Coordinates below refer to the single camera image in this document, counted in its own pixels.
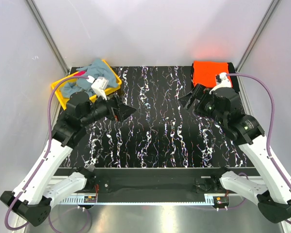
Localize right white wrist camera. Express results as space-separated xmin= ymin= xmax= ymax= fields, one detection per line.
xmin=209 ymin=72 xmax=232 ymax=94

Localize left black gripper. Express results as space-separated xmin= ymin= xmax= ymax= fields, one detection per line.
xmin=81 ymin=90 xmax=137 ymax=126

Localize red t shirt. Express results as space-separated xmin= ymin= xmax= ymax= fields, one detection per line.
xmin=74 ymin=71 xmax=86 ymax=76

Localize aluminium frame rail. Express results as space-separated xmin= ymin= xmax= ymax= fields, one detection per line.
xmin=21 ymin=176 xmax=289 ymax=207

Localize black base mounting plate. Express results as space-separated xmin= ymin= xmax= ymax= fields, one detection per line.
xmin=51 ymin=167 xmax=258 ymax=206

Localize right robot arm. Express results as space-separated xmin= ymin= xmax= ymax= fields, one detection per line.
xmin=179 ymin=84 xmax=291 ymax=223

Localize aluminium corner post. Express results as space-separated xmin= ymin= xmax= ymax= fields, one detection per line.
xmin=25 ymin=0 xmax=70 ymax=75
xmin=235 ymin=0 xmax=281 ymax=72

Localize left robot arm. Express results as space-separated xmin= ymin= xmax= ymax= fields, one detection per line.
xmin=0 ymin=92 xmax=136 ymax=230

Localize yellow plastic tray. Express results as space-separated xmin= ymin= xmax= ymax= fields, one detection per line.
xmin=51 ymin=59 xmax=122 ymax=109

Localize folded orange t shirt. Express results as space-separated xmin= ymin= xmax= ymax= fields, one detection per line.
xmin=193 ymin=61 xmax=228 ymax=88

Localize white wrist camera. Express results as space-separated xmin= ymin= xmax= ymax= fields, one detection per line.
xmin=209 ymin=72 xmax=232 ymax=94
xmin=91 ymin=77 xmax=109 ymax=100

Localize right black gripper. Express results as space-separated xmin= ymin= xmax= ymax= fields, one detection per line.
xmin=178 ymin=83 xmax=226 ymax=126

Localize right aluminium corner post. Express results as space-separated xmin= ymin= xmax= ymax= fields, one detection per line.
xmin=235 ymin=0 xmax=281 ymax=72

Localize folded black t shirt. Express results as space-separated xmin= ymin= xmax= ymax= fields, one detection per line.
xmin=190 ymin=62 xmax=241 ymax=93

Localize left aluminium corner post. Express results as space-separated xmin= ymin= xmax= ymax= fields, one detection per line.
xmin=25 ymin=0 xmax=70 ymax=75

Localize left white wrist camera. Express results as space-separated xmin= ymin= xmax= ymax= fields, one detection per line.
xmin=91 ymin=77 xmax=109 ymax=100

